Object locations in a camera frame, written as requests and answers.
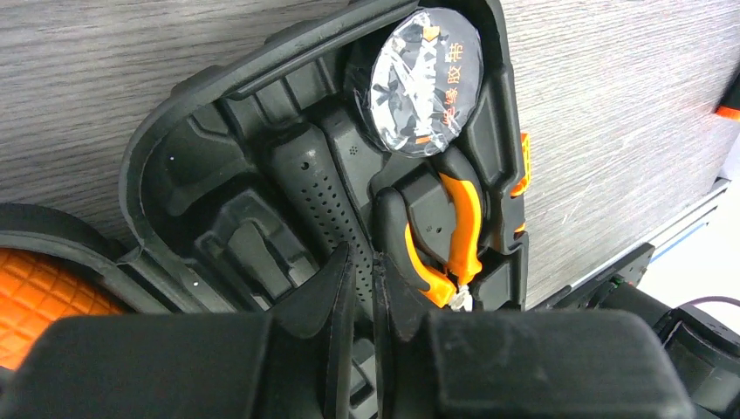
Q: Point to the black plastic tool case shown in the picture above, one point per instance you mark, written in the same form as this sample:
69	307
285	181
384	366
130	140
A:
215	232

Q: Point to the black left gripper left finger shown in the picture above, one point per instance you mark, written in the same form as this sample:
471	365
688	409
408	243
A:
293	361

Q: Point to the small round tape measure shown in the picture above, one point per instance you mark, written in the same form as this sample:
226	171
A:
415	84

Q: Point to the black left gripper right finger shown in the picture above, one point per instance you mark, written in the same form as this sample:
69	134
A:
434	363

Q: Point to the black handled hammer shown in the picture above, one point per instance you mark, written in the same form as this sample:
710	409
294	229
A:
301	164

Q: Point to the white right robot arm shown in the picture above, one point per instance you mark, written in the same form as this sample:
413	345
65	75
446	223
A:
703	351

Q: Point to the orange handled pliers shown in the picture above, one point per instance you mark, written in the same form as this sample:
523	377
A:
429	223

